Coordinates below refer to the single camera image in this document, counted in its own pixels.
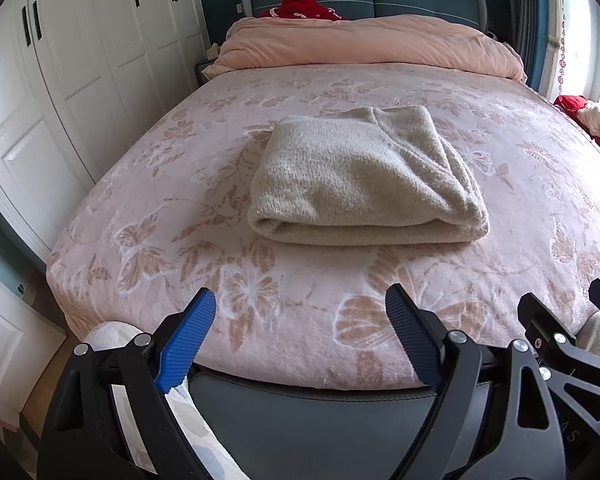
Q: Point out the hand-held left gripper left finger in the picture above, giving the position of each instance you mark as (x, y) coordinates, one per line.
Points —
(187, 345)

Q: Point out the grey curtain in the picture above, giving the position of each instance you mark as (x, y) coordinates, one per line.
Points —
(525, 20)

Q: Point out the pink duvet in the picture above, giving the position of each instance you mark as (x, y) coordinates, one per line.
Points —
(360, 42)

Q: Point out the cream knit sweater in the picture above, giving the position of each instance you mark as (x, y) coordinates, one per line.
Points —
(360, 180)

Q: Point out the small red cloth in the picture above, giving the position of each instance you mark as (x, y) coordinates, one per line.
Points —
(570, 105)

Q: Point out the window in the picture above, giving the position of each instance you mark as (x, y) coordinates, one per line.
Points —
(587, 30)

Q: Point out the pink floral bed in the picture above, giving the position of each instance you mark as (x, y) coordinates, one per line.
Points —
(180, 200)

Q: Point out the white wardrobe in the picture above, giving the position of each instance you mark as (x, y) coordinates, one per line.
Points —
(80, 60)

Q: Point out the dark nightstand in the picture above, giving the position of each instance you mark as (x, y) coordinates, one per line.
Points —
(205, 70)

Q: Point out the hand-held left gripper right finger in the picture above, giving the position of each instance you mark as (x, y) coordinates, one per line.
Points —
(410, 340)

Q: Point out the white door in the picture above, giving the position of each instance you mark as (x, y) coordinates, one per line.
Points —
(10, 340)

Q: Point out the white mattress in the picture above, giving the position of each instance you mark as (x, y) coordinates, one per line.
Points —
(112, 337)

